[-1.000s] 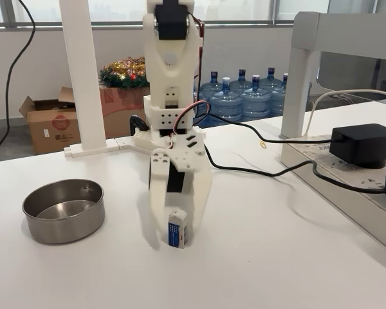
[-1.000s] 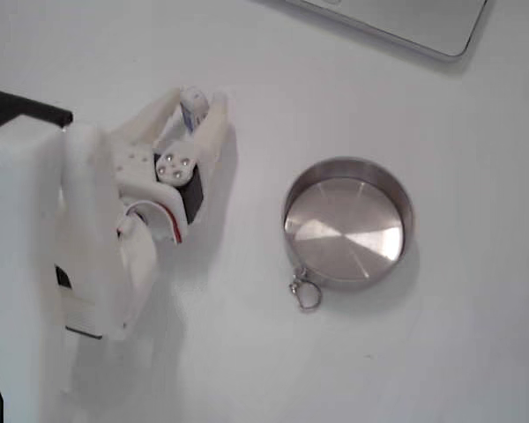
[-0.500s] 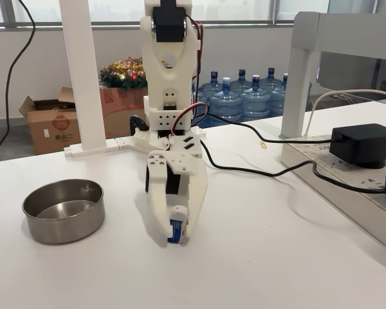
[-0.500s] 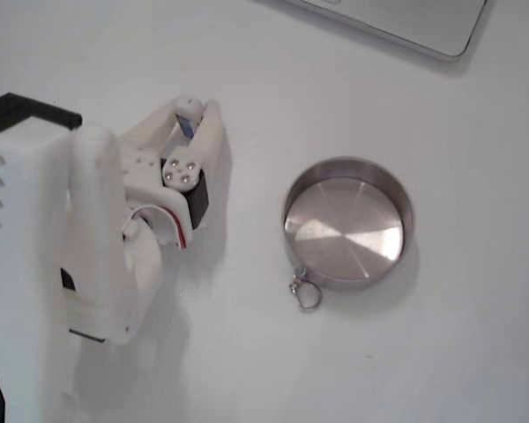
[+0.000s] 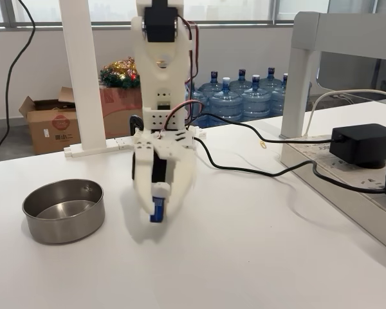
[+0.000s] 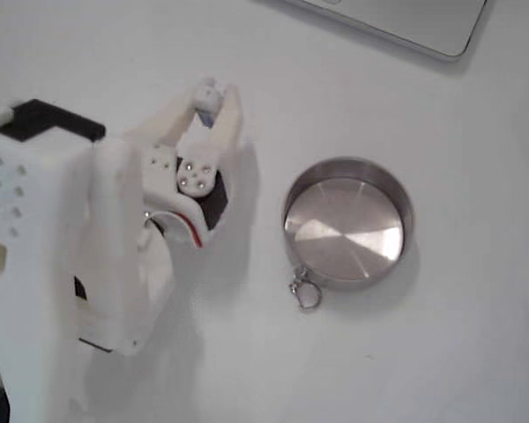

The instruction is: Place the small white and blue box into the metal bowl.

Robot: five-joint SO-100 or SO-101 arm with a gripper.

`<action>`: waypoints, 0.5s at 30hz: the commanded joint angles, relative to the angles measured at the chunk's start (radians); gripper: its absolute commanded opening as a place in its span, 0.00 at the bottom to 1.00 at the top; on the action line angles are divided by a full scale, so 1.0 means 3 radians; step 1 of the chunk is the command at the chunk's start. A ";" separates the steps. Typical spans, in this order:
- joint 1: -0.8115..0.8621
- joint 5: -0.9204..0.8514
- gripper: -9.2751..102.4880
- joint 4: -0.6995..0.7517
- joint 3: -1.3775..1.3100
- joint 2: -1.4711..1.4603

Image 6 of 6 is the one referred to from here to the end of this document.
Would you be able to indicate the small white and blue box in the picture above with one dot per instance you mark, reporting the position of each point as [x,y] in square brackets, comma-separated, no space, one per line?
[207,98]

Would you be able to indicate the round metal bowl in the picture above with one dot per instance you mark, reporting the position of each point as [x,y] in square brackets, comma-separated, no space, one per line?
[344,233]

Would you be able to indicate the silver laptop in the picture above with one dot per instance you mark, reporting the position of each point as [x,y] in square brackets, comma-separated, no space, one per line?
[405,22]

